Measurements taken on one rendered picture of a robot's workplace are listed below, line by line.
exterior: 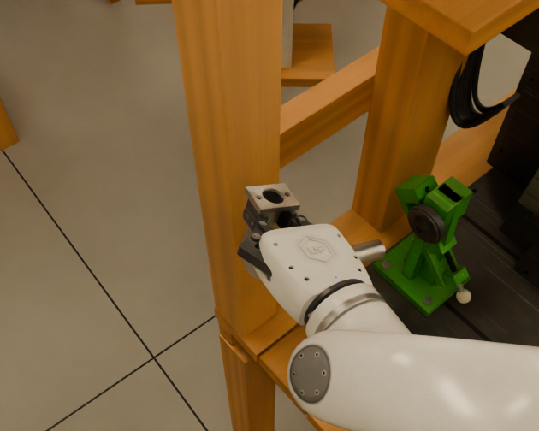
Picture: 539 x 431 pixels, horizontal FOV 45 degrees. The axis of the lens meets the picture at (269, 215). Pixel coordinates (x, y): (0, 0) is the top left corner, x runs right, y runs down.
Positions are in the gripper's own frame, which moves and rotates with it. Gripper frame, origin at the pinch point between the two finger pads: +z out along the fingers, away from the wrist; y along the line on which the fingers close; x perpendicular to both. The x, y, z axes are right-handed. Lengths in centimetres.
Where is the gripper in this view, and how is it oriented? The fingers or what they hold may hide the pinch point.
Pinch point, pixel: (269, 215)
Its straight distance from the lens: 76.4
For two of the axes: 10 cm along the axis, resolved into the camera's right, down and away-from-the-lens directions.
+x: -2.6, 7.8, 5.7
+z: -4.5, -6.2, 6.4
